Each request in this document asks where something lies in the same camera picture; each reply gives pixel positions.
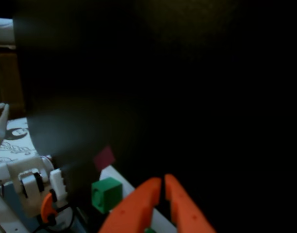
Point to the white leader gripper handle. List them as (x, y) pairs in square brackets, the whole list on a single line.
[(0, 126)]

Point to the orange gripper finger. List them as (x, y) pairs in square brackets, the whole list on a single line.
[(131, 208), (187, 213)]

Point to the green cube with O mark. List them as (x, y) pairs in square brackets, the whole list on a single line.
[(150, 231), (107, 194)]

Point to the white numbered grid paper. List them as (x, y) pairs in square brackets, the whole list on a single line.
[(114, 173)]

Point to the magenta square block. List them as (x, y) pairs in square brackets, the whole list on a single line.
[(104, 157)]

